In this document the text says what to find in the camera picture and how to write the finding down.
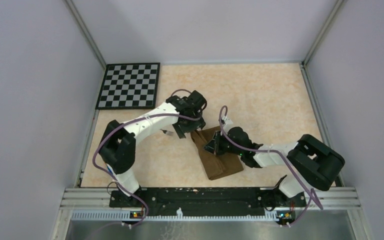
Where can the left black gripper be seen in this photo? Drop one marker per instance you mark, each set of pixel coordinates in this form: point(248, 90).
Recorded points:
point(195, 124)

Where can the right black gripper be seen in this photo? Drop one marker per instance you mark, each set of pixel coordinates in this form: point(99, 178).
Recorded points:
point(211, 146)

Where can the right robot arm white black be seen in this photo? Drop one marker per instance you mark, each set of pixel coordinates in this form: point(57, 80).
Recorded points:
point(313, 165)

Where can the brown cloth napkin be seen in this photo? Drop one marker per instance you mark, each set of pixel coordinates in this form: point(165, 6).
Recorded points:
point(215, 166)

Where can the silver metal fork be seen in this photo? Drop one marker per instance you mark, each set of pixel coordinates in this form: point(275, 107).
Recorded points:
point(167, 132)

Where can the blue toy car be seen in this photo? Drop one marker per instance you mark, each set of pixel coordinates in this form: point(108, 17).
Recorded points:
point(110, 170)

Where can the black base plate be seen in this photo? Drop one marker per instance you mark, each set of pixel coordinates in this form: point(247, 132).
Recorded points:
point(207, 201)

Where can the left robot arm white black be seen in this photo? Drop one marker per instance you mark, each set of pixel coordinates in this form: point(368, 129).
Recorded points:
point(119, 141)

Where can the black white checkerboard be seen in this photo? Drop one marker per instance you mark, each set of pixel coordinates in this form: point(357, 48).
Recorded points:
point(129, 86)

